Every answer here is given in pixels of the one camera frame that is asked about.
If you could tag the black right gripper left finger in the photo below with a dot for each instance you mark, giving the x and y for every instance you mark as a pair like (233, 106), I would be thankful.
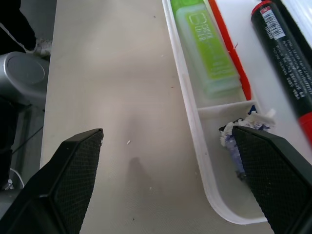
(61, 180)

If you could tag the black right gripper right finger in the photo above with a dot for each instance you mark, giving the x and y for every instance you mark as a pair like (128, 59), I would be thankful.
(280, 180)

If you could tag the white blue wrapper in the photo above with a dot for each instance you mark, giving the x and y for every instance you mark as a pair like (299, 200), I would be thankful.
(228, 140)

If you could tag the black marker with red cap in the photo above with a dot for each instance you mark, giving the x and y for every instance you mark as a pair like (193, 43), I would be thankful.
(280, 56)

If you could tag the white open pencil case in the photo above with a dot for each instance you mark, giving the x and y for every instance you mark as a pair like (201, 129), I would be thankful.
(219, 182)

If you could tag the small crumpled white scrap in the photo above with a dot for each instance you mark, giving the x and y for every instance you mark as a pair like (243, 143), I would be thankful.
(7, 185)

